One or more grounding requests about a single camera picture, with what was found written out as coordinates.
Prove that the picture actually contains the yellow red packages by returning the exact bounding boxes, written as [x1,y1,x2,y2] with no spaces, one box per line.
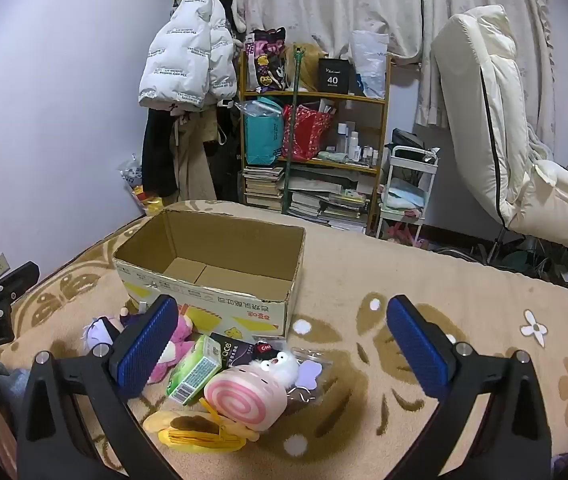
[129,185,165,216]

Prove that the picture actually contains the yellow fluffy item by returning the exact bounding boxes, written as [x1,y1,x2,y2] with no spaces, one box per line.
[286,42,327,93]

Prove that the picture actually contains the white fluffy plush toy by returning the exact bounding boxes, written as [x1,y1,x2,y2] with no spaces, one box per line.
[256,341,300,388]

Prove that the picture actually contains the green tissue pack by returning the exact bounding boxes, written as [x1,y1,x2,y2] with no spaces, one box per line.
[165,334,223,407]

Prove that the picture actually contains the pink swirl roll plush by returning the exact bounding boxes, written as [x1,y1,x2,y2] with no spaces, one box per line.
[203,364,290,433]

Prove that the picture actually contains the purple item in clear bag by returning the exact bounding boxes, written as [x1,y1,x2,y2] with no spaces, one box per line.
[284,347,335,416]

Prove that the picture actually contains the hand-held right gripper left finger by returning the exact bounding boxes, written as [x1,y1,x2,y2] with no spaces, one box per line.
[16,294,180,480]

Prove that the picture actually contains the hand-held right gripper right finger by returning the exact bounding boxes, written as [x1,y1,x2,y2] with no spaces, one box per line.
[386,295,554,480]

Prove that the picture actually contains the grey blue cloth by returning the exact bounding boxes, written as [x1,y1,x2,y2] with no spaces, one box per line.
[0,359,32,403]

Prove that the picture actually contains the black pink printed tote bag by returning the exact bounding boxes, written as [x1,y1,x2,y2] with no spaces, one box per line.
[246,27,289,93]

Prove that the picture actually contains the purple plush doll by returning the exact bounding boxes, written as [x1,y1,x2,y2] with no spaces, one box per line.
[83,307,140,356]

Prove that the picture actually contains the white plastic bag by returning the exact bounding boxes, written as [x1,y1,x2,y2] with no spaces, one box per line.
[350,30,390,100]

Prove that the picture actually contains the black hanging garment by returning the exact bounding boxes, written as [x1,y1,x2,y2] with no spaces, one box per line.
[141,107,180,198]

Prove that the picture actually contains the cream patterned curtain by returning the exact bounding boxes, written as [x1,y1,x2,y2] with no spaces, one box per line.
[236,0,557,131]

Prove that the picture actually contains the row of cosmetic bottles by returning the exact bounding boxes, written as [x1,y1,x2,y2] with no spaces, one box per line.
[334,120,382,166]

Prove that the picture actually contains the black box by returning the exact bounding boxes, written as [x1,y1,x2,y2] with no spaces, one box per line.
[318,58,357,96]

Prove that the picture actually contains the tangle of cables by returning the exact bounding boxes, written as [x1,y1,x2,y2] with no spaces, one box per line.
[484,240,568,291]

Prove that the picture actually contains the white trolley cart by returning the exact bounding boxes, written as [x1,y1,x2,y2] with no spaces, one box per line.
[376,145,442,241]

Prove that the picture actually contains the wooden shelf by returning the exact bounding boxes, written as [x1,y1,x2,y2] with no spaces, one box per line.
[236,42,392,233]

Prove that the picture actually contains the clear plastic bag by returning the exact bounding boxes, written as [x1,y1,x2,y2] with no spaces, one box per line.
[119,157,145,188]

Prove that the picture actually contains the teal bag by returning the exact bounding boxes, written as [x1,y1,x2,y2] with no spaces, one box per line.
[243,96,285,167]

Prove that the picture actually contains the black tissue pack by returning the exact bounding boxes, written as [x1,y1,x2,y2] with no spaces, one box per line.
[209,331,285,367]

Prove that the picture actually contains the cream recliner chair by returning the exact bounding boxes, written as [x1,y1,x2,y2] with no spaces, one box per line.
[430,5,568,251]

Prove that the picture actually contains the stacks of books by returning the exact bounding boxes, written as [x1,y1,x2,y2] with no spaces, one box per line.
[241,165,370,231]

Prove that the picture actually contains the red bag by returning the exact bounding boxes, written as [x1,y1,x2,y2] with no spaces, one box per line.
[281,105,335,162]

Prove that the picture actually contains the beige hanging trousers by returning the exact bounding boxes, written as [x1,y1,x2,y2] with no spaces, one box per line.
[171,110,225,203]

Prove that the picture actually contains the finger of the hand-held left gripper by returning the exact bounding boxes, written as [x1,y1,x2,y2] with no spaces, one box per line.
[0,261,41,309]

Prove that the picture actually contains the printed cardboard box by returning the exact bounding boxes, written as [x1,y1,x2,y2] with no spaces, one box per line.
[112,209,307,342]

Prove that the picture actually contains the pink plush toy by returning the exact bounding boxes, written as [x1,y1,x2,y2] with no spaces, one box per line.
[146,307,196,385]

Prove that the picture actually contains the yellow plush toy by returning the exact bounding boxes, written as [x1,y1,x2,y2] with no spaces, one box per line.
[143,407,260,453]

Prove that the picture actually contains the green pole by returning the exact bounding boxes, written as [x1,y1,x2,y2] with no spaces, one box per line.
[281,45,307,213]

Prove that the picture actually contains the white puffer jacket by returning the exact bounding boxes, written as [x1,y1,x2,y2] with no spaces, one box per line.
[138,0,239,112]

